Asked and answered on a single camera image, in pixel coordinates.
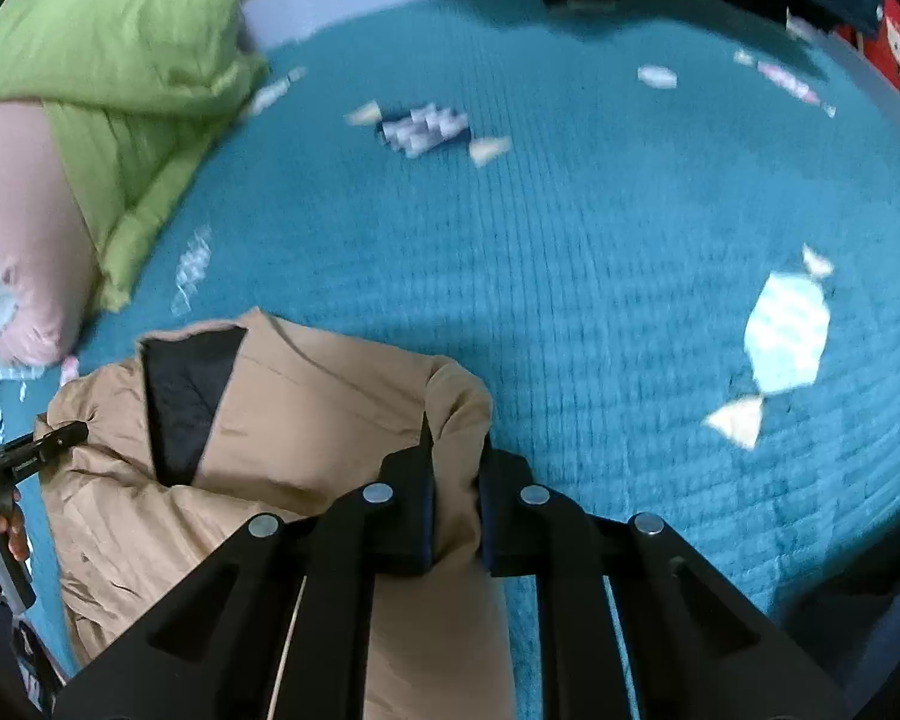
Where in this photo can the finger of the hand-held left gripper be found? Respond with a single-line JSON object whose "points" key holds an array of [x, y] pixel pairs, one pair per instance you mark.
{"points": [[45, 441]]}

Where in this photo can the person's left hand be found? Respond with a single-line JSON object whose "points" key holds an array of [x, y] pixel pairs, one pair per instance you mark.
{"points": [[7, 529]]}

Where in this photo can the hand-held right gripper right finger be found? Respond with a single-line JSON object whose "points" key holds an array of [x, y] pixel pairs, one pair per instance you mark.
{"points": [[489, 517]]}

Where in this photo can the tan jacket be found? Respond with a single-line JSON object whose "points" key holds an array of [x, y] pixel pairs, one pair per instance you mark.
{"points": [[285, 435]]}

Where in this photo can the pink pillow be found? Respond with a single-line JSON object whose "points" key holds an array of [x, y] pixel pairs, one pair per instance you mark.
{"points": [[22, 225]]}

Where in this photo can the teal candy-print blanket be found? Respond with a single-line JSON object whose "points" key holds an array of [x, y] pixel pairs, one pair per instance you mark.
{"points": [[570, 240]]}

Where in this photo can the green quilt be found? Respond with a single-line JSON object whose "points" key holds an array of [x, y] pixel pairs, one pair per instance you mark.
{"points": [[131, 75]]}

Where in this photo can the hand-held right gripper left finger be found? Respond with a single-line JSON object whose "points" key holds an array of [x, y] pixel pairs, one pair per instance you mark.
{"points": [[421, 499]]}

